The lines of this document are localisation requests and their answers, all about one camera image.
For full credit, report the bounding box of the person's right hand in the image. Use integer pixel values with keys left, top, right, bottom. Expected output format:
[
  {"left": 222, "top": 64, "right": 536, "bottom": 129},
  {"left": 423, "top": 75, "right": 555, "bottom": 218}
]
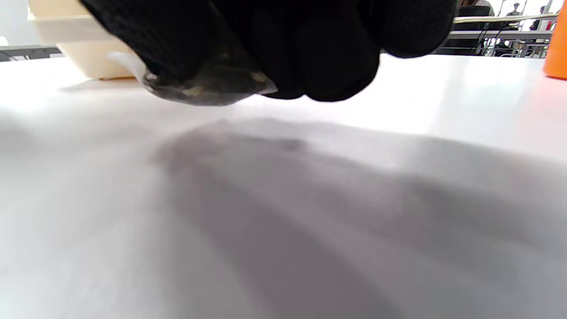
[{"left": 79, "top": 0, "right": 458, "bottom": 103}]

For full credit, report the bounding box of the clear plastic tea bag packet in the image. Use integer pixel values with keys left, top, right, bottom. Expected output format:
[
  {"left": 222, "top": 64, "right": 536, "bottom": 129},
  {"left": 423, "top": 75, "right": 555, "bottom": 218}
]
[{"left": 108, "top": 48, "right": 279, "bottom": 107}]

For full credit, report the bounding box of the cream plastic container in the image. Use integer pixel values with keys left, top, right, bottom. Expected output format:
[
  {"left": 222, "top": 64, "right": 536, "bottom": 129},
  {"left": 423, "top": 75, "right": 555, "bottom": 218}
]
[{"left": 27, "top": 0, "right": 139, "bottom": 81}]

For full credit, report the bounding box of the orange container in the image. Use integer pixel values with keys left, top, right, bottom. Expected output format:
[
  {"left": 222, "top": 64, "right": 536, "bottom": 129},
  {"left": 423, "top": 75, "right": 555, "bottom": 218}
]
[{"left": 543, "top": 4, "right": 567, "bottom": 81}]

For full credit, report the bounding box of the background desk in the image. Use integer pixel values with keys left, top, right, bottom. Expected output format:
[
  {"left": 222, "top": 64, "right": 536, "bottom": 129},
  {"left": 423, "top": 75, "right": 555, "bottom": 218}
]
[{"left": 436, "top": 13, "right": 559, "bottom": 57}]

